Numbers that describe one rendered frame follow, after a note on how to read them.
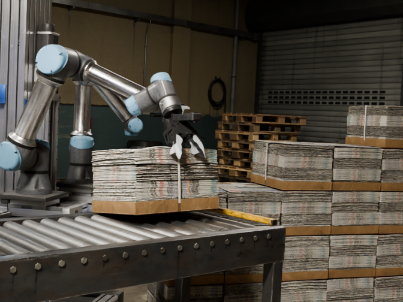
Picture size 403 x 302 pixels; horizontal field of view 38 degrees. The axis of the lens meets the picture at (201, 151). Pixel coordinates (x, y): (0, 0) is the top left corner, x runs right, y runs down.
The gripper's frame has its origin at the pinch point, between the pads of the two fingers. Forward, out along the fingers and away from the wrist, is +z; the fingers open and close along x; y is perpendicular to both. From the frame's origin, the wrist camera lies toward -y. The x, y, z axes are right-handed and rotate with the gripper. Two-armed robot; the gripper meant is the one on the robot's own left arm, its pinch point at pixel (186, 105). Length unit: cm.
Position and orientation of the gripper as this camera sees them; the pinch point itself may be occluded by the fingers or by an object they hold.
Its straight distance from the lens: 326.3
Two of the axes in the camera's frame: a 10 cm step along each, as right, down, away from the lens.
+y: -0.9, 9.8, 1.8
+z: 9.7, 0.4, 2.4
